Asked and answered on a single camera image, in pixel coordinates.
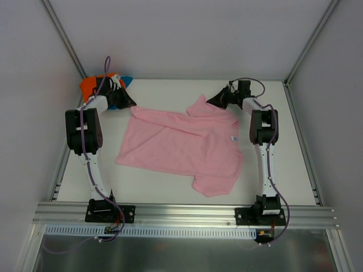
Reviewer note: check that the pink t-shirt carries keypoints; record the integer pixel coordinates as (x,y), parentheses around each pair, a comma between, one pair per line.
(201,143)

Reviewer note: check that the folded blue t-shirt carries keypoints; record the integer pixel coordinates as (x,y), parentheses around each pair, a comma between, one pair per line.
(120,99)

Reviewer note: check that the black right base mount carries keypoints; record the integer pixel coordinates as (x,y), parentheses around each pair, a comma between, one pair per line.
(247,217)

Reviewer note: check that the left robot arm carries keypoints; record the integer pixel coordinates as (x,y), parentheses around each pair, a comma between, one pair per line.
(84,136)

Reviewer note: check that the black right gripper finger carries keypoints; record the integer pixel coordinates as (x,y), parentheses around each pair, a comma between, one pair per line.
(221,95)
(218,103)

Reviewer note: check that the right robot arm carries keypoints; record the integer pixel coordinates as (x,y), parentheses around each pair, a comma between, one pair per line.
(263,134)

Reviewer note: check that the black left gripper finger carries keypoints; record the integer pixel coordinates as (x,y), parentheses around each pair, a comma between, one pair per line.
(124,105)
(125,96)

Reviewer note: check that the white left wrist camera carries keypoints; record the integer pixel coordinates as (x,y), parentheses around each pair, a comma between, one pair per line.
(115,82)

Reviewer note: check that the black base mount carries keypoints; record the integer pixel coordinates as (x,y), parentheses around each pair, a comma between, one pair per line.
(247,217)
(101,211)

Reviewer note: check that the left aluminium frame post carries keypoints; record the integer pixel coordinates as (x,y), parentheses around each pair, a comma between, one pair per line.
(52,15)

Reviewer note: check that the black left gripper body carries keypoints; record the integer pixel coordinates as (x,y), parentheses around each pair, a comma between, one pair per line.
(119,97)

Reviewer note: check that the aluminium frame post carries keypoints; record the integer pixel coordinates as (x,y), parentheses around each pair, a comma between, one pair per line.
(52,15)
(312,39)

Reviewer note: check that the aluminium mounting rail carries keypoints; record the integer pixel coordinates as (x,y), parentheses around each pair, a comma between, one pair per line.
(163,215)

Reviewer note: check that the folded orange t-shirt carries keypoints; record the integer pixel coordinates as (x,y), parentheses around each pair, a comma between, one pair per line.
(89,83)

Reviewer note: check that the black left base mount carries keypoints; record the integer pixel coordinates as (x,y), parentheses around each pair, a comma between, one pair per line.
(101,211)

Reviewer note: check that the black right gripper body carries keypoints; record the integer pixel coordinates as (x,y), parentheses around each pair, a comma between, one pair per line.
(226,97)

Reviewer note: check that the right aluminium frame post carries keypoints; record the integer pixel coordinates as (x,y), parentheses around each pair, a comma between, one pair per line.
(312,39)

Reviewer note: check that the white slotted cable duct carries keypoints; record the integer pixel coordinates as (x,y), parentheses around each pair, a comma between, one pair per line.
(148,231)

